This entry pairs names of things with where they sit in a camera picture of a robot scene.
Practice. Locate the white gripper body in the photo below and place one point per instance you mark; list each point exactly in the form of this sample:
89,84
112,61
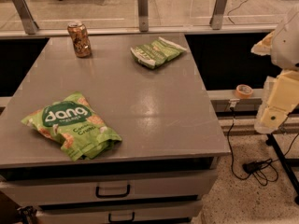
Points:
289,44

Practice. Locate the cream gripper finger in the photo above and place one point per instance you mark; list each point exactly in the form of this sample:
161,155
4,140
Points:
264,46
269,119

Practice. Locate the green dang rice chip bag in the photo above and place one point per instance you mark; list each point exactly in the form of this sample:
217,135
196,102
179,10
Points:
83,135

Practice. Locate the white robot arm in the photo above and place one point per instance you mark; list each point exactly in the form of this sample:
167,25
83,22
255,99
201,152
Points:
285,46

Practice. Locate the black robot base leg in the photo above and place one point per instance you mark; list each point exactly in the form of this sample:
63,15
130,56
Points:
286,164

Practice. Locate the green jalapeno chip bag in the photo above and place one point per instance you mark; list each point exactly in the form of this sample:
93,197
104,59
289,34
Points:
156,53

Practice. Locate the roll of tan tape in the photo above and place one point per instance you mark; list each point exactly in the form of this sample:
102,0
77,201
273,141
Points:
243,91

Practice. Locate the lower grey drawer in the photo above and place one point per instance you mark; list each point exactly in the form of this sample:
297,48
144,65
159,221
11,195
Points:
148,213

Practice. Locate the grey drawer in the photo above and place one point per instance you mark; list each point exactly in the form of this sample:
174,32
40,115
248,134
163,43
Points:
148,213
91,189

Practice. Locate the brown soda can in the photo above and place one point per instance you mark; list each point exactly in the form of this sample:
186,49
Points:
79,35

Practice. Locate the upper grey drawer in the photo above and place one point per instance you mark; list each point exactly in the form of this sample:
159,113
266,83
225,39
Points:
91,189

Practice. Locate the right metal bracket post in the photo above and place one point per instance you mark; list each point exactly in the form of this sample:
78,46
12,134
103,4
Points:
217,15

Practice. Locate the metal bracket post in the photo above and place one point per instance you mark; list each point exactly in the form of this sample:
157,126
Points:
29,25
143,15
217,15

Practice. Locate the middle metal bracket post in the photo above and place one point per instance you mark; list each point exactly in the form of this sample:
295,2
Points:
143,15

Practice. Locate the black lower drawer handle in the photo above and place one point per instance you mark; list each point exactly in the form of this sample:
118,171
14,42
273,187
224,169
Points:
125,218

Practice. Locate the black drawer handle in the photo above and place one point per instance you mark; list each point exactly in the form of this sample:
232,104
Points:
125,218
112,192

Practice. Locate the black upper drawer handle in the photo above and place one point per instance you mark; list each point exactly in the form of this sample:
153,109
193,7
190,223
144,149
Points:
112,192

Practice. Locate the left metal bracket post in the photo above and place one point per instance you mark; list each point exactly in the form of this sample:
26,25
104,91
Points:
29,25

